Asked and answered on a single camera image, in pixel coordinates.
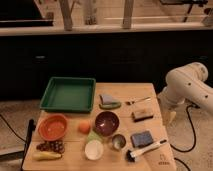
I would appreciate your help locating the light green toy vegetable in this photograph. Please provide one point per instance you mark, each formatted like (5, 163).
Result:
(93, 136)

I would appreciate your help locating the black clamp left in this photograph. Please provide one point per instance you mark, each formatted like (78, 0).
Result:
(31, 128)

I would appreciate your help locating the grey folded cloth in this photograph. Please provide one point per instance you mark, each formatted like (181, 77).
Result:
(107, 99)

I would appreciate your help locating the orange fruit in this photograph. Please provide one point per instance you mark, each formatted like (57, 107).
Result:
(84, 127)

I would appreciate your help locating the green plastic tray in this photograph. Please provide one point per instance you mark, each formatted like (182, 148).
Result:
(69, 94)

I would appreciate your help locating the bunch of dark grapes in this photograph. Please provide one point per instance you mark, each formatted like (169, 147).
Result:
(54, 146)

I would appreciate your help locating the metal fork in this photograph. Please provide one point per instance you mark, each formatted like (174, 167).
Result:
(136, 101)

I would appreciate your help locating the wooden whiteboard eraser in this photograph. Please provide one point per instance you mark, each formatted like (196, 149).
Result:
(143, 114)

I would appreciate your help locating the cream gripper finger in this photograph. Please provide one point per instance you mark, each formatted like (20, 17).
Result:
(169, 117)

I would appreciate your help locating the white round cup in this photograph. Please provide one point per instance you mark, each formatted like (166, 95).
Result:
(94, 150)

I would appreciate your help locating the blue sponge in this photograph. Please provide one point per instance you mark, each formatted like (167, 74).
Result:
(141, 139)

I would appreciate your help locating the red orange bowl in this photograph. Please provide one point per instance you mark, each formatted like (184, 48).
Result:
(53, 127)

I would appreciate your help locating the white dish brush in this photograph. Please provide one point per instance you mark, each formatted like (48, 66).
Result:
(132, 155)

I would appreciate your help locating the yellow corn cob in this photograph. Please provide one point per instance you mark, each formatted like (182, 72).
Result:
(45, 155)

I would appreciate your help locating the purple bowl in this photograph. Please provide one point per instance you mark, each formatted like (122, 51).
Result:
(106, 123)

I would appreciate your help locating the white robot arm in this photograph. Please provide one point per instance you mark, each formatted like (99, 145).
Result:
(185, 83)

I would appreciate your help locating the green toy pepper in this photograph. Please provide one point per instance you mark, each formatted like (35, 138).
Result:
(110, 106)

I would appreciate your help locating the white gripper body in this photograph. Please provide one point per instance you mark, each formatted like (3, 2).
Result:
(165, 104)

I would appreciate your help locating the small metal cup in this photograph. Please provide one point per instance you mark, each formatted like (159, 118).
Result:
(118, 141)

